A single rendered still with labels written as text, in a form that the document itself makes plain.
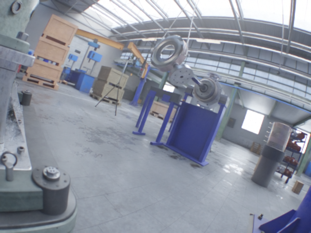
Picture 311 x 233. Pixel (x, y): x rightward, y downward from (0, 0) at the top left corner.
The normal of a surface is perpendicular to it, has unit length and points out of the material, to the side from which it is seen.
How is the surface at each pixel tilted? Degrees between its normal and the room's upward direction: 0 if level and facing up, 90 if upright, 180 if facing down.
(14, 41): 90
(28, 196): 90
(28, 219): 0
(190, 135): 90
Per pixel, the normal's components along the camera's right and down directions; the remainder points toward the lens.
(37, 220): 0.36, -0.93
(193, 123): -0.58, -0.15
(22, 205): 0.75, 0.32
